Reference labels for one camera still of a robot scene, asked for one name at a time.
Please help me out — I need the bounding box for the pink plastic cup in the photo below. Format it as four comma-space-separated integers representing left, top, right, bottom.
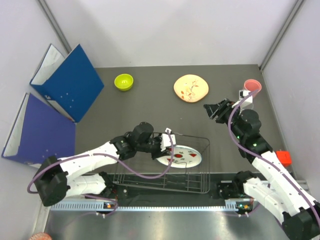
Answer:
243, 79, 262, 97

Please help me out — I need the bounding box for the blue ring binder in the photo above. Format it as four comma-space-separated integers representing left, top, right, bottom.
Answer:
29, 44, 104, 123

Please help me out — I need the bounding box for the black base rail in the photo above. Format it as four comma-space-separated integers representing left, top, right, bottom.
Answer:
99, 184, 263, 207

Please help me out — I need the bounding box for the beige wooden plate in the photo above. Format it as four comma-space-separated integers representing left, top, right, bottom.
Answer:
173, 74, 209, 103

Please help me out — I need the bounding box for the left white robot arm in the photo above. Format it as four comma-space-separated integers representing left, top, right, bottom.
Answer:
30, 122, 176, 207

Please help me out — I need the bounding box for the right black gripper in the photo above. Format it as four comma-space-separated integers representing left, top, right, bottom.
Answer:
203, 99, 245, 141

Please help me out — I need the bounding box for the yellow-green bowl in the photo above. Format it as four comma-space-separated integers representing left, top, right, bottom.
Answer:
114, 73, 134, 92

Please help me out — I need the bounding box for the red block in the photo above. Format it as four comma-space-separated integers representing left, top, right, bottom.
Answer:
275, 150, 292, 167

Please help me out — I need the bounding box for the orange mesh object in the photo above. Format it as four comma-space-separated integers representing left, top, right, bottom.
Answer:
28, 232, 52, 240

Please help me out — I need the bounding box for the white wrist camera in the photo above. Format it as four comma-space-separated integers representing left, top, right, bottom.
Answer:
160, 128, 176, 152
231, 89, 253, 110

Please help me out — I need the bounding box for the black wire dish rack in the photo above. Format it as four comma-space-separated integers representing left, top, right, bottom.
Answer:
107, 133, 211, 194

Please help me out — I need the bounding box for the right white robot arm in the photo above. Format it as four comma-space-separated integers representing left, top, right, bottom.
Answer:
203, 99, 320, 240

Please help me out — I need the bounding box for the clear faceted drinking glass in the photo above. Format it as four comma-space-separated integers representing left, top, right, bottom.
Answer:
243, 101, 254, 110

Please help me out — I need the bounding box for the white plate with red pattern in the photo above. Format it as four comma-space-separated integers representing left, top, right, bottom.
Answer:
156, 145, 203, 169

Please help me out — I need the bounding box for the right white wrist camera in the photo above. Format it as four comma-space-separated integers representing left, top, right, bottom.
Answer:
231, 89, 253, 110

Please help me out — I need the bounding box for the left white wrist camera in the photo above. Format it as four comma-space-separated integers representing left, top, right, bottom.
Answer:
160, 128, 176, 152

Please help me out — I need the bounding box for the purple ring binder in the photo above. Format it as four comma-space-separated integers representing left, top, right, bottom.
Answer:
1, 93, 76, 168

